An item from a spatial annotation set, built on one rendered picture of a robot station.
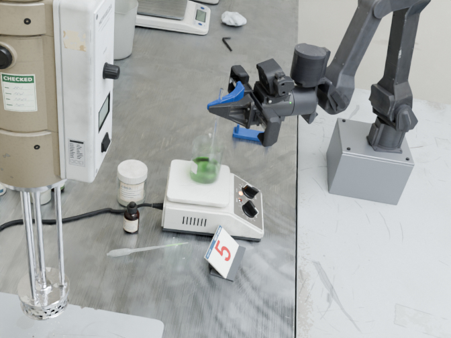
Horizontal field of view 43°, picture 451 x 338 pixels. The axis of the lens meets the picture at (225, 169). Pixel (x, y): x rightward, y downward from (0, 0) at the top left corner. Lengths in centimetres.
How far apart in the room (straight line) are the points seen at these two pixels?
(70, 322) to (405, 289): 62
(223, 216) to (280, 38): 96
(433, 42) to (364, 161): 142
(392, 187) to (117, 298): 64
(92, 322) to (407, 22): 77
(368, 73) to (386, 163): 141
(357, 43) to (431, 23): 151
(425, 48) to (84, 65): 220
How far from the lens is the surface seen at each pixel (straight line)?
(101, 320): 99
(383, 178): 130
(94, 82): 56
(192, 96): 155
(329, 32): 255
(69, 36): 53
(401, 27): 116
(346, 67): 111
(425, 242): 129
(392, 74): 121
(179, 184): 112
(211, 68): 169
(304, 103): 108
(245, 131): 143
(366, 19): 109
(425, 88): 273
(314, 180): 134
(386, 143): 129
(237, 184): 118
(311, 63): 105
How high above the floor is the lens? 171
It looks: 38 degrees down
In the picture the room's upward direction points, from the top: 10 degrees clockwise
